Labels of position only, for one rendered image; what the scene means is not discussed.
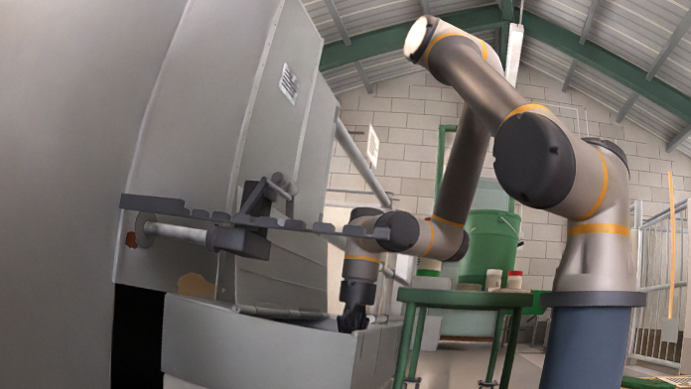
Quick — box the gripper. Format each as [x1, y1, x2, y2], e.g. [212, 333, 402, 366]
[337, 278, 378, 333]

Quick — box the grey feeder flap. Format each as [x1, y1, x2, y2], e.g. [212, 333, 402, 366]
[163, 293, 379, 339]

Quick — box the dark notched gate rack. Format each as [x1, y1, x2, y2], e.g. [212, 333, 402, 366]
[118, 192, 391, 242]

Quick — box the green trolley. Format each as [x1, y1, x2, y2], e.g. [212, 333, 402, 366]
[391, 287, 536, 389]

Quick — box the dark gate lever block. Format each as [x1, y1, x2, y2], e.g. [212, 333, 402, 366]
[207, 178, 273, 262]

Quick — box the grey gate shaft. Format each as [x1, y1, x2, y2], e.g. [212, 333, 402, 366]
[133, 210, 217, 250]

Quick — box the grey self-feeder body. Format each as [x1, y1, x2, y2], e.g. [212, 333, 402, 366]
[111, 0, 404, 389]

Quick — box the grey box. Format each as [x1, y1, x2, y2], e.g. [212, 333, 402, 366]
[411, 275, 453, 293]

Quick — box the white tub green lid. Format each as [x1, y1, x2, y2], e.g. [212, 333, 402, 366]
[416, 257, 444, 279]

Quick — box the pale green tank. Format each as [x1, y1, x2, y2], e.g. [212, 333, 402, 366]
[438, 178, 513, 342]

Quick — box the green bucket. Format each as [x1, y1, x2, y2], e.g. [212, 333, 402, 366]
[458, 208, 524, 288]

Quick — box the grey slanted pipe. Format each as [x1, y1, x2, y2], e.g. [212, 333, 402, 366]
[334, 117, 394, 210]

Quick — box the white label plate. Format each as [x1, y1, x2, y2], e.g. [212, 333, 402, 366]
[277, 62, 300, 107]

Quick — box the grey metal pen railing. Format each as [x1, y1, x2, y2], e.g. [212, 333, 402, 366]
[627, 195, 691, 372]

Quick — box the green floor mat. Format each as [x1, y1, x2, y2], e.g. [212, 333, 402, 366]
[620, 375, 691, 389]

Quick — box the long ceiling light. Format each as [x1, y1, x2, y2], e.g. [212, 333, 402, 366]
[503, 22, 526, 88]

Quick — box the orange pole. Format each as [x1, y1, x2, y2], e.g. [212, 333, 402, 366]
[666, 171, 677, 321]

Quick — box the large grey round tank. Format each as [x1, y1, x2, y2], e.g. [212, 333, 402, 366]
[0, 0, 192, 389]

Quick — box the grey lever handle knob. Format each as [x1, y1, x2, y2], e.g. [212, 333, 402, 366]
[263, 171, 300, 203]

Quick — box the white wall sign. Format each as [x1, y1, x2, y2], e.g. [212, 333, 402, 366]
[366, 124, 381, 169]

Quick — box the green pipe frame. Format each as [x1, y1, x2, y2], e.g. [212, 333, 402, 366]
[435, 124, 459, 217]

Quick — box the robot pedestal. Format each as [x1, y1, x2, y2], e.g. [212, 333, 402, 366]
[537, 291, 648, 389]

